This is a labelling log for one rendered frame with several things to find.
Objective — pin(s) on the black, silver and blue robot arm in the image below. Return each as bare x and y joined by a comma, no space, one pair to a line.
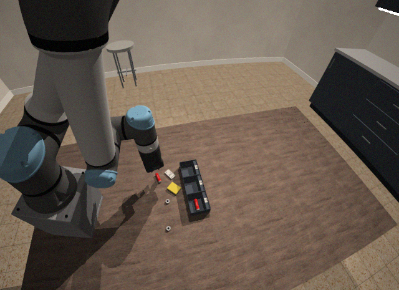
69,90

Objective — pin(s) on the yellow sticky note pad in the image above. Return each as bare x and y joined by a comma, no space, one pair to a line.
174,188

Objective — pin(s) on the grey three-compartment bin rack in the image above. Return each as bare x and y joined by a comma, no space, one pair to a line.
194,187

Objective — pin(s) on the white domino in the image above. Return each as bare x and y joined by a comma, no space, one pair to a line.
170,174

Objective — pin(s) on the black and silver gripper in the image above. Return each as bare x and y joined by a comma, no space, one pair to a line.
151,156

